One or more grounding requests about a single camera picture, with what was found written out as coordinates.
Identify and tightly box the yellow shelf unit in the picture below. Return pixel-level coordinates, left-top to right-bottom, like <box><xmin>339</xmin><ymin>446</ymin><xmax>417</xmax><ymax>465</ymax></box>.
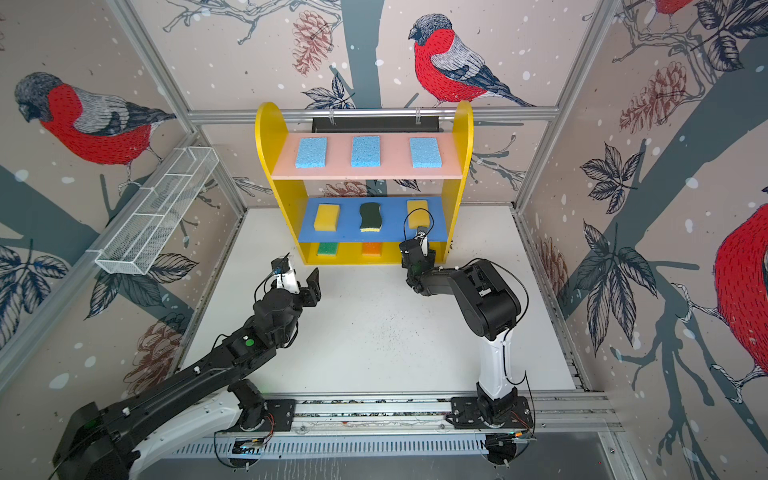
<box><xmin>254</xmin><ymin>101</ymin><xmax>474</xmax><ymax>265</ymax></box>

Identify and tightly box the aluminium front rail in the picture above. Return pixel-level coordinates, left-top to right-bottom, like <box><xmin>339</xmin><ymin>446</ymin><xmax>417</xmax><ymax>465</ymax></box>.
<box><xmin>192</xmin><ymin>389</ymin><xmax>624</xmax><ymax>440</ymax></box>

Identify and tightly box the light blue sponge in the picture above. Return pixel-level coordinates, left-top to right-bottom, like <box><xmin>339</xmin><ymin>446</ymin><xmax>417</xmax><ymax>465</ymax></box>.
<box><xmin>350</xmin><ymin>136</ymin><xmax>381</xmax><ymax>168</ymax></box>
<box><xmin>295</xmin><ymin>137</ymin><xmax>328</xmax><ymax>169</ymax></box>
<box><xmin>409</xmin><ymin>137</ymin><xmax>442</xmax><ymax>169</ymax></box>

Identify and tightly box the yellow sponge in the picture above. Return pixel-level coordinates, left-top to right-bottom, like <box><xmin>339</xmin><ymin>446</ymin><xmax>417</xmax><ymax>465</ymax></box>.
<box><xmin>407</xmin><ymin>200</ymin><xmax>432</xmax><ymax>230</ymax></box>
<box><xmin>313</xmin><ymin>203</ymin><xmax>341</xmax><ymax>232</ymax></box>

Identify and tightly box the white wire mesh basket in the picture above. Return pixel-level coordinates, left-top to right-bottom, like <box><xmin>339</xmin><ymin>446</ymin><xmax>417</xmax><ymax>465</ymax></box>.
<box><xmin>95</xmin><ymin>146</ymin><xmax>219</xmax><ymax>275</ymax></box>

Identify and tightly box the black bar behind shelf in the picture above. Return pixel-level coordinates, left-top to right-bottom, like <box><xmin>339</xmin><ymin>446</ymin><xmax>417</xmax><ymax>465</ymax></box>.
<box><xmin>312</xmin><ymin>116</ymin><xmax>442</xmax><ymax>134</ymax></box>

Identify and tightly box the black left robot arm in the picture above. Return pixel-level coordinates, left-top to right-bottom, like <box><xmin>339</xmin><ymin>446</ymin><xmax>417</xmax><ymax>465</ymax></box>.
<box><xmin>52</xmin><ymin>270</ymin><xmax>321</xmax><ymax>479</ymax></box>

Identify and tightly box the orange topped sponge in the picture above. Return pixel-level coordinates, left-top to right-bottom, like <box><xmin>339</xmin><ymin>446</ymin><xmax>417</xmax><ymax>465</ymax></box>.
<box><xmin>361</xmin><ymin>242</ymin><xmax>383</xmax><ymax>258</ymax></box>

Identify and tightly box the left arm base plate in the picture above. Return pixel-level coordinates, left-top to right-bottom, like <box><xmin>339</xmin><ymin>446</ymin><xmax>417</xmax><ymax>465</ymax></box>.
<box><xmin>224</xmin><ymin>398</ymin><xmax>297</xmax><ymax>435</ymax></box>

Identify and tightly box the green topped sponge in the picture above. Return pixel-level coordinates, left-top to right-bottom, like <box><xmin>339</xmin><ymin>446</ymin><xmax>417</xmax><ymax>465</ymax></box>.
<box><xmin>317</xmin><ymin>242</ymin><xmax>338</xmax><ymax>257</ymax></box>

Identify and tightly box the dark green wavy scourer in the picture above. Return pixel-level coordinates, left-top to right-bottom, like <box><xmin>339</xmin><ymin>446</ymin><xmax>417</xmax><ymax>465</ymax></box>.
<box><xmin>359</xmin><ymin>202</ymin><xmax>383</xmax><ymax>233</ymax></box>

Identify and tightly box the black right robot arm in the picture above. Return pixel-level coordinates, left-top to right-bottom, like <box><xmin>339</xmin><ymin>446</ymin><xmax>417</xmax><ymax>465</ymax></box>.
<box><xmin>399</xmin><ymin>236</ymin><xmax>532</xmax><ymax>429</ymax></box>

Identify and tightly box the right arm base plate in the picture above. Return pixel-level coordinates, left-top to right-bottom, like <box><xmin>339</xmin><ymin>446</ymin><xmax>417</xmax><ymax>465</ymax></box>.
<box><xmin>445</xmin><ymin>395</ymin><xmax>534</xmax><ymax>430</ymax></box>

